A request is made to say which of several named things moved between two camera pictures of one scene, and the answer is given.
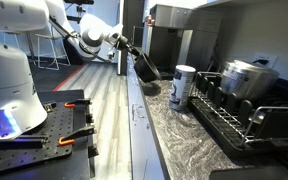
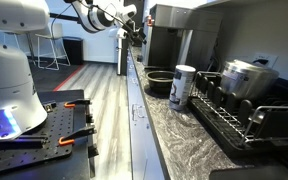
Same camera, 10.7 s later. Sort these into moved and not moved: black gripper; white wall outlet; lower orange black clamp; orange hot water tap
Moved: black gripper
Not moved: lower orange black clamp; white wall outlet; orange hot water tap
